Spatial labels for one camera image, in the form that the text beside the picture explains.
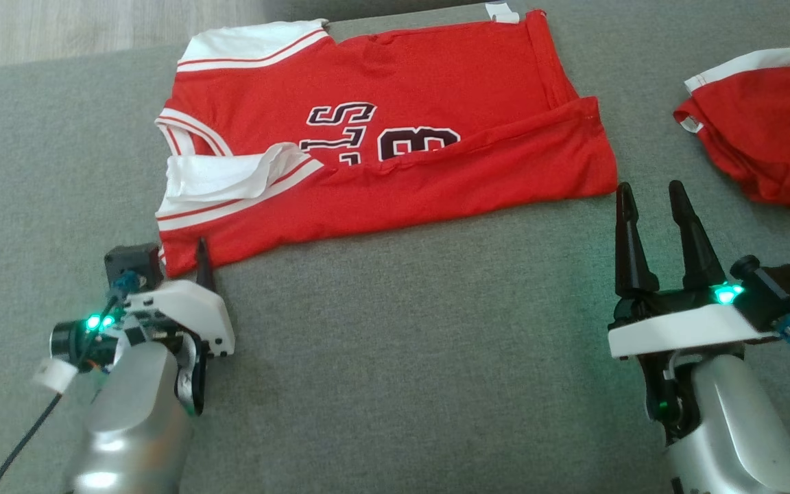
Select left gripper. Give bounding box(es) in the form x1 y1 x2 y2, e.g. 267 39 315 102
50 237 237 369

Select red shorts with white trim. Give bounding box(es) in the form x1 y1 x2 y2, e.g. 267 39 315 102
673 47 790 210

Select red basketball jersey white trim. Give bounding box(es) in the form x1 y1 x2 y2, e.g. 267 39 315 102
154 8 619 279

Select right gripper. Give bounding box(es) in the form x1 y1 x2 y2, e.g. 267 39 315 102
608 180 778 440

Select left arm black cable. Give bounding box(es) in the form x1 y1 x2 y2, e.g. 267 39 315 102
0 271 142 494

